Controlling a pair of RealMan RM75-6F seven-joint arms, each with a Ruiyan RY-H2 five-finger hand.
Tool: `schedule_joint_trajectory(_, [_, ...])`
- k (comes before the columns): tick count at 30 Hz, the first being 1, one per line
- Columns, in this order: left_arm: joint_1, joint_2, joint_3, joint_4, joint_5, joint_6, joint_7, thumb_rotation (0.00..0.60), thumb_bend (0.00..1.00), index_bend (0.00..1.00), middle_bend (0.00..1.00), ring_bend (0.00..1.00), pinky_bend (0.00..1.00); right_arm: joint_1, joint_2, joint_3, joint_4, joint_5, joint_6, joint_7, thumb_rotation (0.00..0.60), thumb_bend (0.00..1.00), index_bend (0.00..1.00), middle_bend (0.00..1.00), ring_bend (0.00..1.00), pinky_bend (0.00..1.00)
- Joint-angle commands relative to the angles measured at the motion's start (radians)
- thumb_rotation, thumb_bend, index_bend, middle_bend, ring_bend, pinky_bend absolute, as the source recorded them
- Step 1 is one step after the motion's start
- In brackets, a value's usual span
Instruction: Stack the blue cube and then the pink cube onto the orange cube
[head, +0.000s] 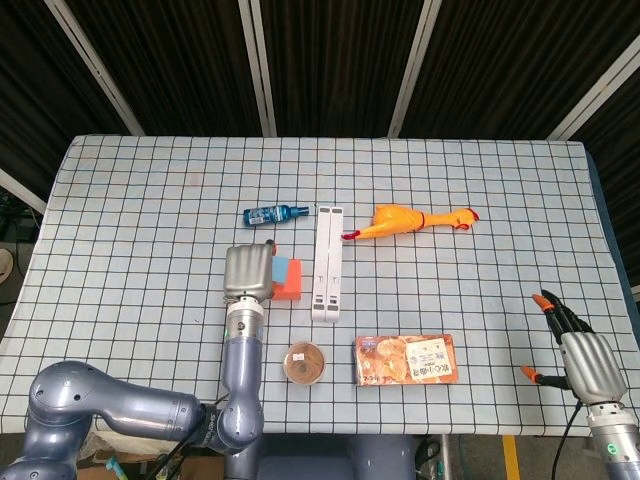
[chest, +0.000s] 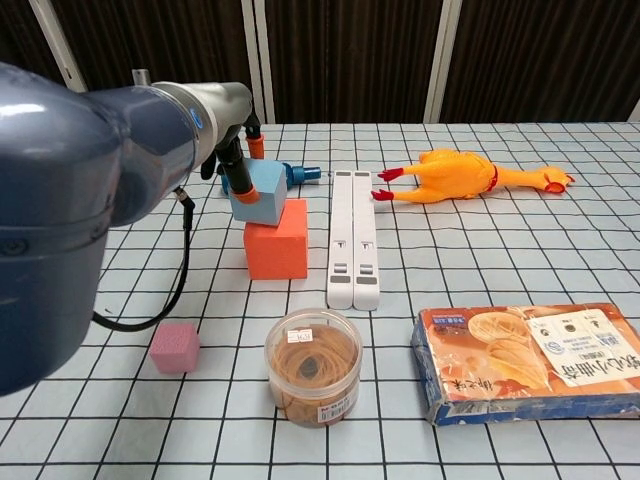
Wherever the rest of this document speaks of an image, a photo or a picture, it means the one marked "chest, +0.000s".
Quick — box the light blue foam cube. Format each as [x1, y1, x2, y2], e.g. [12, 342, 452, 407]
[230, 158, 289, 227]

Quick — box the pink foam cube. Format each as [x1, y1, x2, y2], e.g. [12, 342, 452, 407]
[148, 322, 201, 375]

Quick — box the clear jar of rubber bands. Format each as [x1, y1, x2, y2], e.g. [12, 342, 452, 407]
[264, 307, 364, 429]

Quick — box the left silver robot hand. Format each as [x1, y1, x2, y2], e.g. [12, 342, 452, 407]
[199, 81, 266, 206]

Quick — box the yellow rubber chicken toy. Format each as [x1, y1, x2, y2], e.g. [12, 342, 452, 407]
[370, 148, 576, 205]

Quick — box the white partition post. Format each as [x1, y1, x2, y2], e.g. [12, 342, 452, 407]
[422, 0, 464, 124]
[27, 0, 94, 96]
[241, 0, 277, 125]

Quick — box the orange foam cube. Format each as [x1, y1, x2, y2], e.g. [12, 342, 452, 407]
[243, 198, 309, 281]

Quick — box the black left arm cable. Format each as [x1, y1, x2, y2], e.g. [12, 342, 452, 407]
[92, 185, 196, 332]

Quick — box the white folding stand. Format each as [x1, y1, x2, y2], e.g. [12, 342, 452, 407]
[325, 169, 381, 312]

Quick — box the blue spray bottle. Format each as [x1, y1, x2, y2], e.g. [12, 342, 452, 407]
[282, 162, 322, 187]

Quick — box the checkered light blue tablecloth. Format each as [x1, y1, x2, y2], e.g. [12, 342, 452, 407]
[0, 119, 640, 480]

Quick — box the orange cookie box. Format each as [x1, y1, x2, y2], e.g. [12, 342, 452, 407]
[410, 301, 640, 427]

